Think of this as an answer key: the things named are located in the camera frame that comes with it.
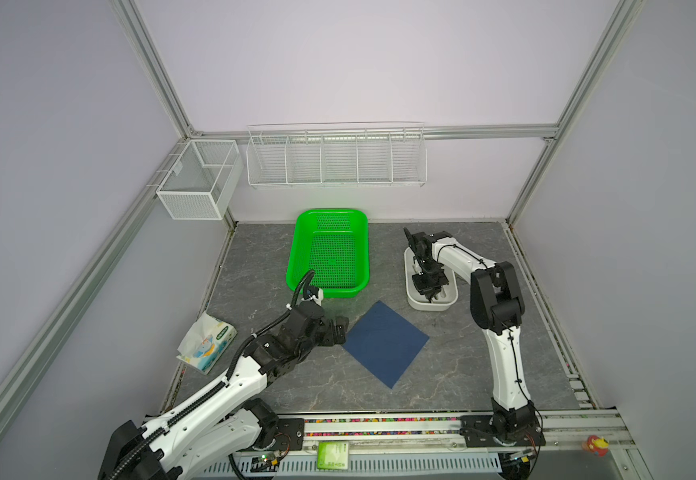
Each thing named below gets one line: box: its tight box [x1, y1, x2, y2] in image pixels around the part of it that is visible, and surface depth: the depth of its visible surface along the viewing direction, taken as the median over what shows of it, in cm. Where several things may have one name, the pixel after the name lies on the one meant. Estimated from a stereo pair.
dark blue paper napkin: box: [342, 300, 430, 389], surface depth 92 cm
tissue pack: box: [176, 311, 238, 375], surface depth 85 cm
